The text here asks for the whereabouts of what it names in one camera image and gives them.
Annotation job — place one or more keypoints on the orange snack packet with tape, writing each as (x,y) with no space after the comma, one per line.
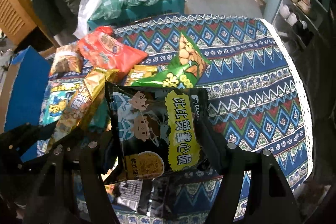
(65,60)

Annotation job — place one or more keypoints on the black snack packet yellow label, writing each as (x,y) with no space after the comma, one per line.
(157,134)

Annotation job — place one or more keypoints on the small yellow snack packet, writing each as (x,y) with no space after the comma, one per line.
(139,74)

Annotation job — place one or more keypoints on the green snack packet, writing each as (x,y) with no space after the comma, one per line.
(183,56)

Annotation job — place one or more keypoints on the red snack packet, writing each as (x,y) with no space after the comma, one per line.
(110,53)

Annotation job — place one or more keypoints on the long gold snack packet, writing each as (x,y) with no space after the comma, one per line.
(84,92)

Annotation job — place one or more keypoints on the blue cardboard box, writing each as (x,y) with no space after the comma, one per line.
(23,82)

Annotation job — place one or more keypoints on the white plastic bag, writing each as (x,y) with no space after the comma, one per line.
(92,3)

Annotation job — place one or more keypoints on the brown shoe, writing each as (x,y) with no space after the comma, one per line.
(304,2)

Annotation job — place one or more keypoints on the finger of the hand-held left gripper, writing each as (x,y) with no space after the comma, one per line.
(23,137)

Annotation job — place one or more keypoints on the white shoe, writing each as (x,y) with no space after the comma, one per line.
(292,18)
(284,10)

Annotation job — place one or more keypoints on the light blue snack packet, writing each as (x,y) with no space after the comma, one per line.
(56,103)

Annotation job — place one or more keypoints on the black packet with white label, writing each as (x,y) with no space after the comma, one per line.
(147,197)

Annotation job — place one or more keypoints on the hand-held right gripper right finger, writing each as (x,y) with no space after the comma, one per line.
(211,146)

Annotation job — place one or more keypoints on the shoe rack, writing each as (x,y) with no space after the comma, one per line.
(271,3)

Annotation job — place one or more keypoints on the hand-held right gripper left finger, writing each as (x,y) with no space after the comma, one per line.
(106,146)

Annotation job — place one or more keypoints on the patterned blue tablecloth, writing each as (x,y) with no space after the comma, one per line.
(249,82)

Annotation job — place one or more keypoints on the wooden furniture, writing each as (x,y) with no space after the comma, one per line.
(13,11)

